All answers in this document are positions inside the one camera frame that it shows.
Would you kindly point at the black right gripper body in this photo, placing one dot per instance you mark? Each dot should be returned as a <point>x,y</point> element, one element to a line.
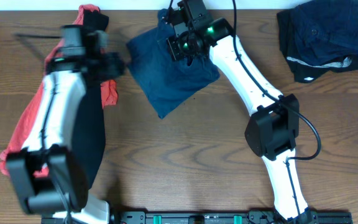
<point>182,47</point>

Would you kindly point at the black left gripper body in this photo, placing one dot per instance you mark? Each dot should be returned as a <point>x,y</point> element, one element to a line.
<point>101,68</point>

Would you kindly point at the dark blue shorts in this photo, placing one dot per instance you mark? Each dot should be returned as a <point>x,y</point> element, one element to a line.
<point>166,83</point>

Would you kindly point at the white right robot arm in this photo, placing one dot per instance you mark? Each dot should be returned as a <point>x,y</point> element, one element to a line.
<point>273,123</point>

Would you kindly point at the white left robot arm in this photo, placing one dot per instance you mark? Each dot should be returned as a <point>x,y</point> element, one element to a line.
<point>54,168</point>

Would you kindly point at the folded black garment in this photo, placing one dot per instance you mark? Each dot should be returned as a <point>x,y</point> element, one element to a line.
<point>304,72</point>

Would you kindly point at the folded navy shorts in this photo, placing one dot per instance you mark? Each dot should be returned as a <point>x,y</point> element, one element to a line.
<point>325,30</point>

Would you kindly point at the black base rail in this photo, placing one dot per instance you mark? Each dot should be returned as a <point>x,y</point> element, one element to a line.
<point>250,217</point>

